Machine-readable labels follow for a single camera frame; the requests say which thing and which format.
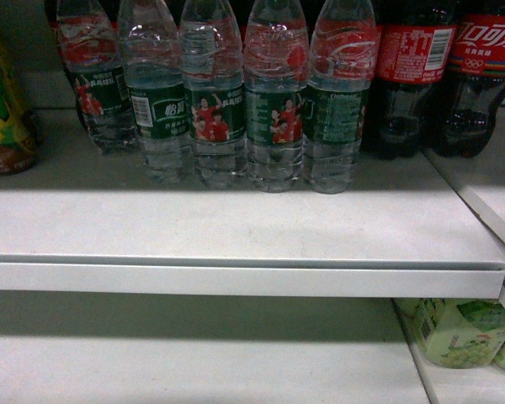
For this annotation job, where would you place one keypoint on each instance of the water bottle athletes label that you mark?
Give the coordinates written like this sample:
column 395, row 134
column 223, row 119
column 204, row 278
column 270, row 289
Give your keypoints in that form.
column 275, row 73
column 212, row 69

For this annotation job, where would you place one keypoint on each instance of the rear water bottle athletes label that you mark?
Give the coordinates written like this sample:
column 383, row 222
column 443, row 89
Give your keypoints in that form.
column 275, row 73

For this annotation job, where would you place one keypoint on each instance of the right water bottle green label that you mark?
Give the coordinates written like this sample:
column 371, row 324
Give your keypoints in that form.
column 341, row 65

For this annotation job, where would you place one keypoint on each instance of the white metal shelf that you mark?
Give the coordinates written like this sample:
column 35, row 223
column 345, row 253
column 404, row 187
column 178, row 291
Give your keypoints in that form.
column 78, row 221

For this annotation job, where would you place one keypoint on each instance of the water bottle barcode label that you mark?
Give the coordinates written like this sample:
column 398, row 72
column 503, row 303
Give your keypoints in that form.
column 151, row 57

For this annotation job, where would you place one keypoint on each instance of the far left water bottle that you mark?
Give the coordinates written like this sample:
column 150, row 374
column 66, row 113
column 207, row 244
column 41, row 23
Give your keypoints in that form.
column 89, row 48

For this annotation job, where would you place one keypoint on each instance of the cola bottle text label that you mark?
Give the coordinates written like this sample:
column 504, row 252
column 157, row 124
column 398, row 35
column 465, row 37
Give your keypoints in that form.
column 414, row 45

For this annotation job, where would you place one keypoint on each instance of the yellow lemon tea bottle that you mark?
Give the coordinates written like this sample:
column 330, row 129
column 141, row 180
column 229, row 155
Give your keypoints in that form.
column 18, row 133

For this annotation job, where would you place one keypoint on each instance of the green grape drink bottle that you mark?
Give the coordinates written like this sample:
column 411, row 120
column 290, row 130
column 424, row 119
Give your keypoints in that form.
column 459, row 333

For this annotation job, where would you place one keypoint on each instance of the cola bottle red logo label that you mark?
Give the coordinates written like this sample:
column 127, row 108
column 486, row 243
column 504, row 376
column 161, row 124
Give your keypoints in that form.
column 473, row 86

